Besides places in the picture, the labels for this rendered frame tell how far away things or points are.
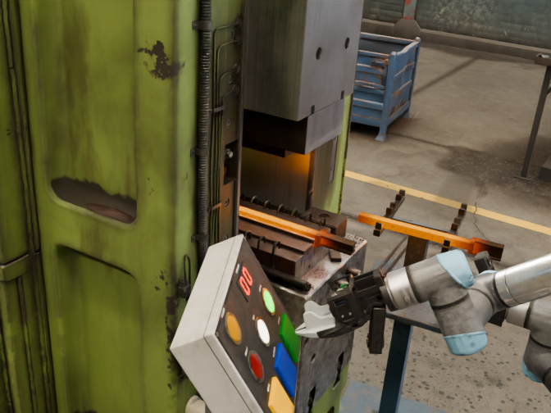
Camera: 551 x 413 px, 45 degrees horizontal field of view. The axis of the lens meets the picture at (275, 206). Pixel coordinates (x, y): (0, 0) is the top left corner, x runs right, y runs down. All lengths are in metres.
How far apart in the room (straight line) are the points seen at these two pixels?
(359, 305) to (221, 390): 0.33
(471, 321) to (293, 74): 0.63
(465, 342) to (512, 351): 1.96
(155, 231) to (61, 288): 0.43
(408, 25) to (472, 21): 0.88
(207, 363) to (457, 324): 0.48
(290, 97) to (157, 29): 0.34
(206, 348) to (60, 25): 0.83
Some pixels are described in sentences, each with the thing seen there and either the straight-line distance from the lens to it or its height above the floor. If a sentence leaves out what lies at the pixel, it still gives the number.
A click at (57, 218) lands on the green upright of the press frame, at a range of 1.70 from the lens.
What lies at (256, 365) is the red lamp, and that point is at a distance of 1.17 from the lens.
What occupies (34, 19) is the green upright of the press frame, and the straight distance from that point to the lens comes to 1.58.
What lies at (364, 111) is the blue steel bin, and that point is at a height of 0.20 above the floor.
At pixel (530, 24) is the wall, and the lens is 9.30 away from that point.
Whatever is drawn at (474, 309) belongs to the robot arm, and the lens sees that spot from 1.32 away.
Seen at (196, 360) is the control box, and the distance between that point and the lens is 1.10.
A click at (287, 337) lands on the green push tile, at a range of 1.36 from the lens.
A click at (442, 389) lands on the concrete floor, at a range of 2.94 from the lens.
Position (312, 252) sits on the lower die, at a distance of 1.78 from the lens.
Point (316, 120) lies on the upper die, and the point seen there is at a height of 1.34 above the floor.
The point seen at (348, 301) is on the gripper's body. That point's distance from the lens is 1.29.
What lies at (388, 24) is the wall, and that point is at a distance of 9.86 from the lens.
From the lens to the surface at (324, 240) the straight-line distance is 1.77.
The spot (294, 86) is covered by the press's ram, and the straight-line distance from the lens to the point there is 1.48.
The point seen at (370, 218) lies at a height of 0.93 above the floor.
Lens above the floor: 1.84
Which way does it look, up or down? 26 degrees down
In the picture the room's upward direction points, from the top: 4 degrees clockwise
